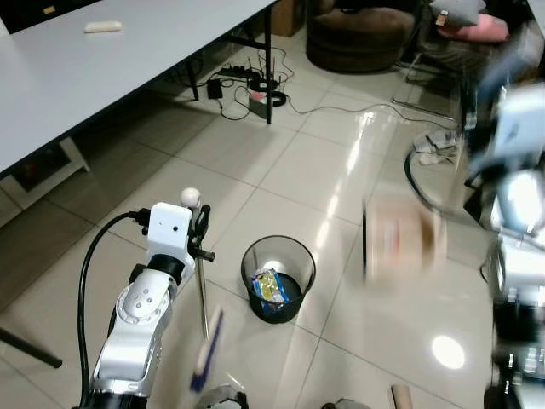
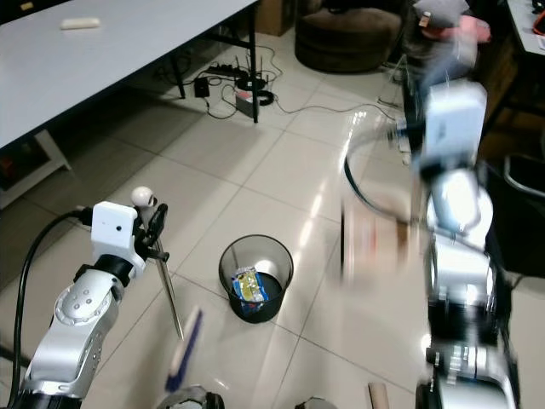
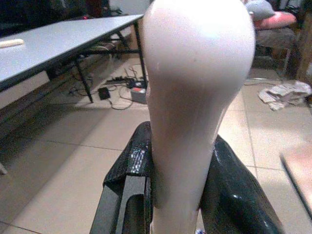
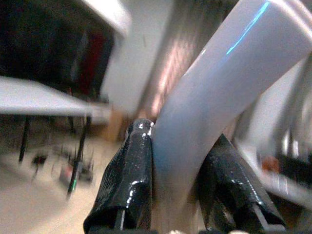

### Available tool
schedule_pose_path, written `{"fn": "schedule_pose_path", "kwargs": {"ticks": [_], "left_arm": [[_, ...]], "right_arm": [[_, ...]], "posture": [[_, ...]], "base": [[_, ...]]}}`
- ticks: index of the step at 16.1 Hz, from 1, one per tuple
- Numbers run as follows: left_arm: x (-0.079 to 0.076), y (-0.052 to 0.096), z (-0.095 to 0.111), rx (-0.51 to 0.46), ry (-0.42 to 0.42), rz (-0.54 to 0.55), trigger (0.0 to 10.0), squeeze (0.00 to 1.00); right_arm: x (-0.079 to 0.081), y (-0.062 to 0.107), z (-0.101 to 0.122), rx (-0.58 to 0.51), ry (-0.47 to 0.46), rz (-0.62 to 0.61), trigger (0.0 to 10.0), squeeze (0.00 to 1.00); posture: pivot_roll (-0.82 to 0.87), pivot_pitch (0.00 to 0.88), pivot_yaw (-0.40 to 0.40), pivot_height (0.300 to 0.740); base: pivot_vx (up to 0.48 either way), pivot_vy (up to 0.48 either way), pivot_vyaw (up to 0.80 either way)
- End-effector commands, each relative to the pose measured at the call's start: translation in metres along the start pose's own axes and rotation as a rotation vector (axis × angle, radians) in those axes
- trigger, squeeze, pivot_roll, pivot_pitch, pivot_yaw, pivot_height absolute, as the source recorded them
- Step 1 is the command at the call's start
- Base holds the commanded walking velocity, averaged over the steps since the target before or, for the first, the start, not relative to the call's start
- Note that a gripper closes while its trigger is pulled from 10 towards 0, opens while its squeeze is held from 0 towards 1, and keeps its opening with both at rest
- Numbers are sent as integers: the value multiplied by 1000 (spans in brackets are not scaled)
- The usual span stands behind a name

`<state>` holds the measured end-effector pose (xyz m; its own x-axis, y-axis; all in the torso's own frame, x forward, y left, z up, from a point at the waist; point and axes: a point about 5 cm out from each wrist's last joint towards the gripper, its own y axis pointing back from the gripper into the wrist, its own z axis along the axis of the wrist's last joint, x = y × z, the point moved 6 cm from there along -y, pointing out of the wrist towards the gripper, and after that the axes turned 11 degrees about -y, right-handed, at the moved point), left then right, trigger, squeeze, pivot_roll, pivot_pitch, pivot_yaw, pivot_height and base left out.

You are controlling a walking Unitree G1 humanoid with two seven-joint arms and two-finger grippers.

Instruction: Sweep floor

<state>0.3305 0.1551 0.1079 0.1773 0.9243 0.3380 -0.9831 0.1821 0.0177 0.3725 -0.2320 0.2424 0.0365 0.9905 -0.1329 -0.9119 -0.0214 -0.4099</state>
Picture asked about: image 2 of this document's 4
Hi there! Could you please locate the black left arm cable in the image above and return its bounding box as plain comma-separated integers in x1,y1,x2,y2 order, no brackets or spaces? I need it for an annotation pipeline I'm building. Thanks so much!
12,207,99,408

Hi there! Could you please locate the white low shelf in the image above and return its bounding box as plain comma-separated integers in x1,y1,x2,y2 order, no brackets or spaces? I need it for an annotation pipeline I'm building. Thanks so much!
0,128,74,205

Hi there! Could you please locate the yellow blue snack packet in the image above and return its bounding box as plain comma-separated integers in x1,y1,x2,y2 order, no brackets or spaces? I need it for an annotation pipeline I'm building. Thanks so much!
231,266,282,317

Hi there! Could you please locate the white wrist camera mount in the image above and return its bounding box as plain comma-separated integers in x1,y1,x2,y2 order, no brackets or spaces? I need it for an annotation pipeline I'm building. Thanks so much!
424,81,488,167
91,200,142,267

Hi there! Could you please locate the long black floor cable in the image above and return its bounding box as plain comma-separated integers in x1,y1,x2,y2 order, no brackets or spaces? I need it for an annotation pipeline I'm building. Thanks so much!
272,92,397,117

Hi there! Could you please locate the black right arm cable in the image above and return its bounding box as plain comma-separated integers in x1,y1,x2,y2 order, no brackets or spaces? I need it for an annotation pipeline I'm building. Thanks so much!
343,126,422,227

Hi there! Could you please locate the grey robot left foot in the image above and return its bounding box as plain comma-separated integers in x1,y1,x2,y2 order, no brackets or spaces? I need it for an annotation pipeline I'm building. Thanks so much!
179,385,227,409

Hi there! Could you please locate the brown dustpan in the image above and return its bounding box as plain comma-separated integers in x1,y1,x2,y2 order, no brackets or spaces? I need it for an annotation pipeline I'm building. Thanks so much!
339,203,422,284

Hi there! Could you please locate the brown cardboard box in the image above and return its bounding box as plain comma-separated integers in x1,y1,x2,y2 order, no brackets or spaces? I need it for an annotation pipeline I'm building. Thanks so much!
255,0,295,37

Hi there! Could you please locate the red white box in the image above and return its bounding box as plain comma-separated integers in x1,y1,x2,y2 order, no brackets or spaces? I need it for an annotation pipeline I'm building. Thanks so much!
234,88,275,110

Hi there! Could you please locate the black chair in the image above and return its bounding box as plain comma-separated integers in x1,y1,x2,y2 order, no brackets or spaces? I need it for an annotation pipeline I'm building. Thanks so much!
481,153,545,279

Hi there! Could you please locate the large grey table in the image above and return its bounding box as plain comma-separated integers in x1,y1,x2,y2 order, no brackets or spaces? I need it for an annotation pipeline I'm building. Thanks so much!
0,0,261,147

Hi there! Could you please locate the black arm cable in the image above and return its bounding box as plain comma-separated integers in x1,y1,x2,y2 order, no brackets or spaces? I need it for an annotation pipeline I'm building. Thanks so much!
12,207,99,408
343,126,422,227

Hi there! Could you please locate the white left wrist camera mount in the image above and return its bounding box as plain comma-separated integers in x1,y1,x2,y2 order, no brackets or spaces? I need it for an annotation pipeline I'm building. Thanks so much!
91,200,142,267

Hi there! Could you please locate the blue broom with metal handle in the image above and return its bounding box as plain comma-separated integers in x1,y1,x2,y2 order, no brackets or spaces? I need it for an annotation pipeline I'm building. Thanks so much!
131,187,207,395

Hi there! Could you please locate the black mesh trash bin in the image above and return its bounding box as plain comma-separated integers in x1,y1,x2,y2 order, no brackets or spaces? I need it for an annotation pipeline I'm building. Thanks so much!
218,235,295,324

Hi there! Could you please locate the brown cardboard tube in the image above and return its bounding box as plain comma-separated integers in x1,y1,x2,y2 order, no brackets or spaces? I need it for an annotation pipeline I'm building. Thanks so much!
368,383,391,409

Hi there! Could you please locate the white roll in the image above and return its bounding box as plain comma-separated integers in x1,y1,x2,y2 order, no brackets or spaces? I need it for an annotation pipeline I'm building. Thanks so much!
60,17,101,31

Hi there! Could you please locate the brown round pouf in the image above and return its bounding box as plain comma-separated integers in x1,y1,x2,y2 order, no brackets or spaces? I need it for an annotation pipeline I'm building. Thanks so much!
294,7,403,74

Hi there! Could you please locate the pink cushion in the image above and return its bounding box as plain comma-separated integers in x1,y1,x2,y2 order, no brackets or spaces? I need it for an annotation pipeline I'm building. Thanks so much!
417,15,491,43

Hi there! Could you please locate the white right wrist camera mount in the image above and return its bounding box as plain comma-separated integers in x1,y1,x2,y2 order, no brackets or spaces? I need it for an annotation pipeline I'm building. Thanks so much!
424,81,488,167

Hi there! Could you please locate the black power strip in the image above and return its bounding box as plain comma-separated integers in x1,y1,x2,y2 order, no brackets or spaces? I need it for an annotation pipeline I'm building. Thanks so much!
204,64,244,80

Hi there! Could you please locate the grey pillow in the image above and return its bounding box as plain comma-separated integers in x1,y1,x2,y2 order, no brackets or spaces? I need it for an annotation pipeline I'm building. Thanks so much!
413,0,471,26

